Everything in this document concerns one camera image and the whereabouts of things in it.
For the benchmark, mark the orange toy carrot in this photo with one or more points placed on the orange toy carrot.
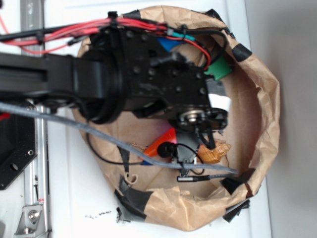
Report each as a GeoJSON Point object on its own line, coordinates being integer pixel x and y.
{"type": "Point", "coordinates": [156, 148]}

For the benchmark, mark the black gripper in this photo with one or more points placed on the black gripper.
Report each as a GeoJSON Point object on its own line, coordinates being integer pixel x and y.
{"type": "Point", "coordinates": [155, 83]}

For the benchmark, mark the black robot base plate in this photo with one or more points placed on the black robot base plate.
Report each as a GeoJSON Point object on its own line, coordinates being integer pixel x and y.
{"type": "Point", "coordinates": [17, 147]}

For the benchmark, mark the green rectangular block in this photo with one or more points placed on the green rectangular block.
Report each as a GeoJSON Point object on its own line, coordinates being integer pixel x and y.
{"type": "Point", "coordinates": [219, 69]}

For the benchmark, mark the brown conch seashell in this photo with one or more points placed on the brown conch seashell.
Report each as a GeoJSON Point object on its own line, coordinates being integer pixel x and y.
{"type": "Point", "coordinates": [213, 156]}

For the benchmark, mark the aluminium extrusion rail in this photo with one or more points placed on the aluminium extrusion rail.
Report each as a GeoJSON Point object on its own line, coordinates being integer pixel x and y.
{"type": "Point", "coordinates": [36, 174]}

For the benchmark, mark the blue plastic bottle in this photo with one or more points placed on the blue plastic bottle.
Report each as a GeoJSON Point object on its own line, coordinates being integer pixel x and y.
{"type": "Point", "coordinates": [168, 44]}

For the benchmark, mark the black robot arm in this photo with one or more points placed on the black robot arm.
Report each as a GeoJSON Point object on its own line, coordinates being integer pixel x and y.
{"type": "Point", "coordinates": [57, 81]}

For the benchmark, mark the brown paper bag bin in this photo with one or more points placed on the brown paper bag bin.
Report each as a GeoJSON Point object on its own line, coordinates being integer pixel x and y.
{"type": "Point", "coordinates": [152, 194]}

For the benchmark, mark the metal corner bracket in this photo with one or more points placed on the metal corner bracket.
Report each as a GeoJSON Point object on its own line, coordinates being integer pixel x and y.
{"type": "Point", "coordinates": [32, 223]}

